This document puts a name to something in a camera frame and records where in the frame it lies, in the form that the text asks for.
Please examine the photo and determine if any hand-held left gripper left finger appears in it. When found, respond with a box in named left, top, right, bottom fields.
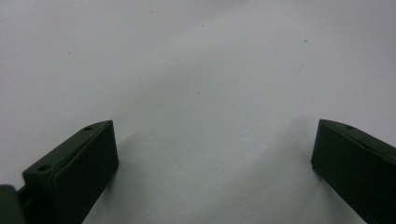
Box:
left=17, top=119, right=120, bottom=224

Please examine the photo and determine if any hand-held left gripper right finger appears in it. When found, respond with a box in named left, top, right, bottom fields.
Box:
left=310, top=119, right=396, bottom=224

